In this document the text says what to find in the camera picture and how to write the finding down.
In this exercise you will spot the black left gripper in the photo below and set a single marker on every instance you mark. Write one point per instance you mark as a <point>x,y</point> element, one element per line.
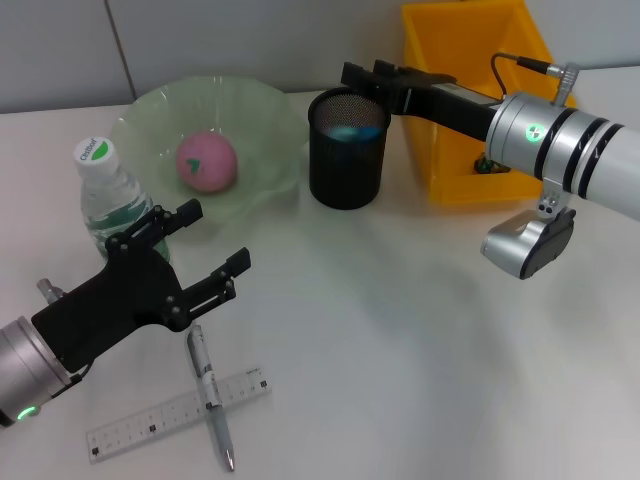
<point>115,305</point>

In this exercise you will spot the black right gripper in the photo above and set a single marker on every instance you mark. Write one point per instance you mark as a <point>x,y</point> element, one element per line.
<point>445,105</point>

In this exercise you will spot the blue scissors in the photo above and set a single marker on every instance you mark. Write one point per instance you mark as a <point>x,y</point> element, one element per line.
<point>355,132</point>

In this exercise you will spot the pink peach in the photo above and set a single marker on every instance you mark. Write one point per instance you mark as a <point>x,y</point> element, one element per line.
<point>210,165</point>

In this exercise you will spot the clear green-label water bottle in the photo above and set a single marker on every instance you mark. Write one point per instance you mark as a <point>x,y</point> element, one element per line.
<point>107,195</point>

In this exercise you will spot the green plastic wrapper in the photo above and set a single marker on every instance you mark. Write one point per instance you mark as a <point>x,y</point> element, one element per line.
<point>487,165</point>

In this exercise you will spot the clear plastic ruler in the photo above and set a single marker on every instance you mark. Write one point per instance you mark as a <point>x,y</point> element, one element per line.
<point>130,432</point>

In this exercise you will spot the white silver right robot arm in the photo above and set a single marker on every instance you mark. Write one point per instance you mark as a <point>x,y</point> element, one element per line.
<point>575,145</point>

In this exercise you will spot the black mesh pen holder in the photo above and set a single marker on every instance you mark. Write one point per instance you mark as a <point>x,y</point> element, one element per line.
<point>345,170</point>

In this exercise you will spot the translucent green fruit plate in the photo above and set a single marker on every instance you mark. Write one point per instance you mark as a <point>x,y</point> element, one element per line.
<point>265,125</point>

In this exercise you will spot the grey white pen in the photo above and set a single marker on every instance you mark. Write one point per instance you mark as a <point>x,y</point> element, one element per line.
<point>205,370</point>

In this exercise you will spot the yellow plastic bin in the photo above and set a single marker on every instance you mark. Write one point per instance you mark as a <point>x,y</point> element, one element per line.
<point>475,30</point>

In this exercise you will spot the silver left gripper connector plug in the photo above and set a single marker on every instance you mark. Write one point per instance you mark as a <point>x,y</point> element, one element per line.
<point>49,291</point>

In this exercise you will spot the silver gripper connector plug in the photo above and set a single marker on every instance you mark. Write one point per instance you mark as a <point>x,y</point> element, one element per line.
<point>49,291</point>
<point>562,80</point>

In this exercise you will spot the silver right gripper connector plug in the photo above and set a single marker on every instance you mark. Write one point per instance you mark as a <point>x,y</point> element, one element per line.
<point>562,80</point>

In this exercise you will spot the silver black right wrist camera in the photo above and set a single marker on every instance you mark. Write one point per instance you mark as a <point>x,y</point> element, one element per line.
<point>520,245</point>

